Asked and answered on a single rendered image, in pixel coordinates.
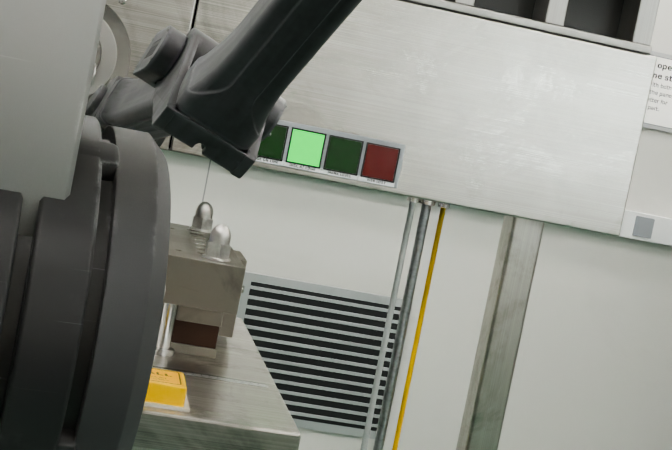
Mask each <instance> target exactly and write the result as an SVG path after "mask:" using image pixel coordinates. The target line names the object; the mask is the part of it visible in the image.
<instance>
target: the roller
mask: <svg viewBox="0 0 672 450"><path fill-rule="evenodd" d="M99 41H100V44H101V50H102V55H101V61H100V64H99V66H98V68H97V70H96V73H95V79H94V83H93V85H92V86H91V87H90V91H89V95H91V94H93V93H94V92H95V91H96V90H97V89H98V88H99V87H100V86H101V85H102V84H104V85H105V84H106V82H107V81H108V80H109V78H110V77H111V75H112V73H113V71H114V68H115V65H116V61H117V45H116V40H115V37H114V35H113V32H112V30H111V29H110V27H109V26H108V24H107V23H106V22H105V21H104V19H103V22H102V27H101V32H100V38H99Z"/></svg>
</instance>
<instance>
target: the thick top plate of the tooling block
mask: <svg viewBox="0 0 672 450"><path fill-rule="evenodd" d="M189 227H190V226H187V225H182V224H176V223H171V222H170V240H169V253H168V264H167V274H166V283H165V286H166V289H165V296H164V299H163V303H168V304H174V305H180V306H186V307H192V308H198V309H204V310H210V311H216V312H222V313H228V314H234V315H237V312H238V307H239V302H240V297H241V292H242V286H243V281H244V276H245V271H246V268H245V266H244V265H243V263H242V262H241V261H240V259H239V258H238V256H237V255H236V253H235V252H234V250H233V249H232V247H231V250H230V255H229V259H230V260H231V261H230V262H221V261H215V260H210V259H207V258H204V257H202V254H205V249H206V244H207V241H208V240H209V238H210V233H206V232H200V231H195V230H192V229H189Z"/></svg>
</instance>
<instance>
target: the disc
mask: <svg viewBox="0 0 672 450"><path fill-rule="evenodd" d="M103 19H104V21H105V22H106V23H107V24H108V26H109V27H110V29H111V30H112V32H113V35H114V37H115V40H116V45H117V61H116V65H115V68H114V71H113V73H112V75H111V77H110V78H109V80H108V81H107V82H106V84H105V86H107V85H108V83H109V82H110V81H111V80H112V79H113V78H115V77H117V76H121V77H122V78H124V77H126V76H127V73H128V70H129V66H130V59H131V47H130V41H129V37H128V33H127V31H126V28H125V26H124V24H123V23H122V21H121V19H120V18H119V17H118V15H117V14H116V13H115V12H114V11H113V10H112V9H111V8H110V7H109V6H108V5H107V4H106V5H105V11H104V16H103Z"/></svg>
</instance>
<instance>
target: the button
mask: <svg viewBox="0 0 672 450"><path fill-rule="evenodd" d="M186 392H187V387H186V383H185V378H184V374H183V373H181V372H175V371H169V370H162V369H156V368H152V371H151V376H150V381H149V386H148V390H147V395H146V399H145V401H146V402H153V403H159V404H166V405H172V406H179V407H184V403H185V397H186Z"/></svg>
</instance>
